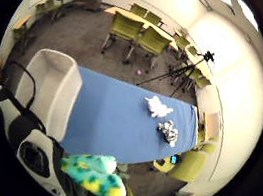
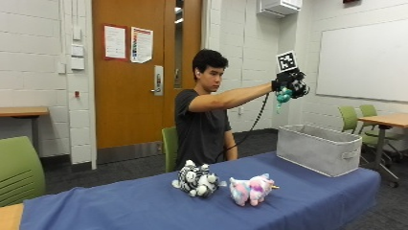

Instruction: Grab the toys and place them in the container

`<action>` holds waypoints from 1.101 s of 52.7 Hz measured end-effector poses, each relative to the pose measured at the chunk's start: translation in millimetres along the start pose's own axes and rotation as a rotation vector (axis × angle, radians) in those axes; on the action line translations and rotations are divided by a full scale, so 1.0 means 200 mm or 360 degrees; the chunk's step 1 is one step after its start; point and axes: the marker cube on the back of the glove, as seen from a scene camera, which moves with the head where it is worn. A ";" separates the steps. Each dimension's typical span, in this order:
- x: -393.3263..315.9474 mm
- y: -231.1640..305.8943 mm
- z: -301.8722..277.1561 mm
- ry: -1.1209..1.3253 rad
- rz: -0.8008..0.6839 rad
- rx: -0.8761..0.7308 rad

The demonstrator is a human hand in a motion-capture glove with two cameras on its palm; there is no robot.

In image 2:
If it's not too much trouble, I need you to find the teal soft toy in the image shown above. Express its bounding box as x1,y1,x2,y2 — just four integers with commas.
274,86,295,113

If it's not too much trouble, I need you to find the white marker cube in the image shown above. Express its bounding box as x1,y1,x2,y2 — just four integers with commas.
275,50,299,74

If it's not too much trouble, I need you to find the green chair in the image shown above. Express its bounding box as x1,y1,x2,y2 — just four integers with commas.
0,135,47,208
161,126,180,173
359,103,408,161
338,105,362,135

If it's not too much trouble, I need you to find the whiteboard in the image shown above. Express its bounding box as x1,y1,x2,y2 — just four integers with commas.
315,19,408,104

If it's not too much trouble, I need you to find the grey fabric storage bin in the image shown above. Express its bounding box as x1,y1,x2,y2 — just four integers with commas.
275,124,363,178

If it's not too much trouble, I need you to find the wooden table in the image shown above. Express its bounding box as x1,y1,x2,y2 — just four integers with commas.
0,105,51,156
358,112,408,189
0,203,25,230

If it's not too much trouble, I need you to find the the person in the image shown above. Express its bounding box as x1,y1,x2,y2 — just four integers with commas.
173,48,274,173

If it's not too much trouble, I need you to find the pink unicorn soft toy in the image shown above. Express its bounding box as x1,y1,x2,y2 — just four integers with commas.
229,172,281,207

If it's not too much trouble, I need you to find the zebra soft toy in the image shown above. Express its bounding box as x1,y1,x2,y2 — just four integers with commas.
172,159,229,198

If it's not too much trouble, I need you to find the colourful paper poster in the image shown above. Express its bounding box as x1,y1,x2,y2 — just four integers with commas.
130,26,154,64

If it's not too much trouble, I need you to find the wooden door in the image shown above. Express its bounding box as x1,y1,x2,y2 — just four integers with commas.
91,0,205,150

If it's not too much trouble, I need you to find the blue tablecloth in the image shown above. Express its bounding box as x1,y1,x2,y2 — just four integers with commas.
17,150,383,230

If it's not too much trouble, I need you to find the white paper notice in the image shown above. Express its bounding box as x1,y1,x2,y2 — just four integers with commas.
104,24,128,61

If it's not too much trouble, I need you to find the black glove cable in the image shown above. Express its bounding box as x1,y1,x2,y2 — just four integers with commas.
214,92,271,163

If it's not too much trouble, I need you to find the white wall unit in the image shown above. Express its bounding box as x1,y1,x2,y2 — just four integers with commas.
257,0,303,18

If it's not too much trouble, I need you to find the metal door handle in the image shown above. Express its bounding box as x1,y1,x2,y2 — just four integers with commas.
149,64,165,97

